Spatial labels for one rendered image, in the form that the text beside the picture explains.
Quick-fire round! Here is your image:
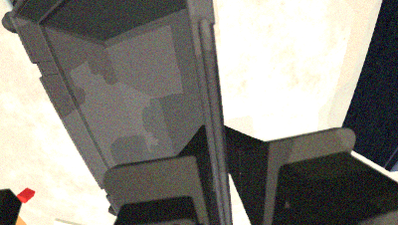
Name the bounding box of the small red block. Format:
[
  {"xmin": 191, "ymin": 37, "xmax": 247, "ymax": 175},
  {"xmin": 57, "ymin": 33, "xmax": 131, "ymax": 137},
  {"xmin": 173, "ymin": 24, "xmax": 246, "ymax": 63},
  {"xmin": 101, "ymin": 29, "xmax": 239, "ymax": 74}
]
[{"xmin": 17, "ymin": 187, "xmax": 36, "ymax": 203}]

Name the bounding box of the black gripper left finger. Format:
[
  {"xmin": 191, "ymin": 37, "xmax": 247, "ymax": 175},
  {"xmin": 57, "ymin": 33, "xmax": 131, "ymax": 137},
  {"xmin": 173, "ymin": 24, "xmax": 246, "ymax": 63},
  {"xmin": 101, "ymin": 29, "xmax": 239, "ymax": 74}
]
[{"xmin": 103, "ymin": 124, "xmax": 215, "ymax": 225}]

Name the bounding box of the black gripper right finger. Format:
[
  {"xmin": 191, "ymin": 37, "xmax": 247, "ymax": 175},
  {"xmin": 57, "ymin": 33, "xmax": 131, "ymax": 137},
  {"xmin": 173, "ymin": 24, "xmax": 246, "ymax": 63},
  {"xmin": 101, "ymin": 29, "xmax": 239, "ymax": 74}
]
[{"xmin": 225, "ymin": 125, "xmax": 356, "ymax": 225}]

